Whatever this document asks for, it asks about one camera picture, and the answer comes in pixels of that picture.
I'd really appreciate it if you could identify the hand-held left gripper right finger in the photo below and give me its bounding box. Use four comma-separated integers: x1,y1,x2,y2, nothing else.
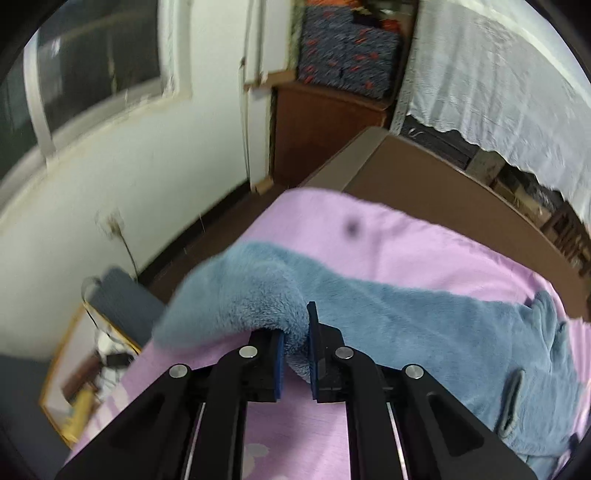
307,301,539,480

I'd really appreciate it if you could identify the blue fleece garment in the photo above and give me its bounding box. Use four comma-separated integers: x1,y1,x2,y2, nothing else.
151,241,589,480

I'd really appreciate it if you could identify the purple printed bedsheet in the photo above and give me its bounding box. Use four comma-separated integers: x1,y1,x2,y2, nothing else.
65,187,591,480

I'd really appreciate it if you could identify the gold framed mirror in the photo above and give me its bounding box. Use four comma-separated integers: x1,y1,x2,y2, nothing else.
39,305,144,448

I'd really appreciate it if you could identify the white lace curtain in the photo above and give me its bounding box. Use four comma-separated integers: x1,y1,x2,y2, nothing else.
402,0,591,220

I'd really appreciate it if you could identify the white framed window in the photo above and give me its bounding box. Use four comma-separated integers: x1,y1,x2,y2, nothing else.
0,0,192,185

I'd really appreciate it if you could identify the white leaning board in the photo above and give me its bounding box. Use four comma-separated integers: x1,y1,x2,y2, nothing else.
242,0,301,90

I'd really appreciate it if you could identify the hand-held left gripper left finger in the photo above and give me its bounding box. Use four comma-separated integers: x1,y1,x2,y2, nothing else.
55,329,285,480

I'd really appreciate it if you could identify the black wall cable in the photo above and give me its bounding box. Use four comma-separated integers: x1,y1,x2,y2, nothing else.
95,210,139,280

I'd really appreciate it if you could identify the low wooden cabinet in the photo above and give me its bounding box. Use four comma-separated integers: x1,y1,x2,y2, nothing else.
269,82,389,188

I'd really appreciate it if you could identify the stack of blue patterned boxes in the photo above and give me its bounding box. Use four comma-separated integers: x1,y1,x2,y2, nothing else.
295,4,403,100

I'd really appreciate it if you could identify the brown wooden table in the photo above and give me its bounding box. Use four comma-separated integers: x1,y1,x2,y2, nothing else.
300,126,591,324

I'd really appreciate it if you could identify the dark grey chair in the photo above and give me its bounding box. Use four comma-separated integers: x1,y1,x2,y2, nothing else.
84,267,167,343

